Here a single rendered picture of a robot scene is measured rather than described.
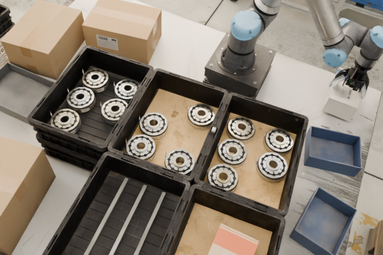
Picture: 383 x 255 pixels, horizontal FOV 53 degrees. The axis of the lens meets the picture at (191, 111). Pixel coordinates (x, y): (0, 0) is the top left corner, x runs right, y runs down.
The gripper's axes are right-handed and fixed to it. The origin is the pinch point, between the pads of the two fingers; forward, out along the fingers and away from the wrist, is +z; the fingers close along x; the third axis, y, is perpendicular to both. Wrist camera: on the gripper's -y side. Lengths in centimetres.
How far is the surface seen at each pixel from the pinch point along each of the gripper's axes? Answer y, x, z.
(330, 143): 24.1, 1.6, 7.6
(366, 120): 4.4, 13.2, 8.1
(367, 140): 14.5, 15.4, 8.0
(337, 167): 36.5, 6.0, 3.6
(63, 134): 81, -83, -15
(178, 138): 59, -52, -5
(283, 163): 53, -14, -8
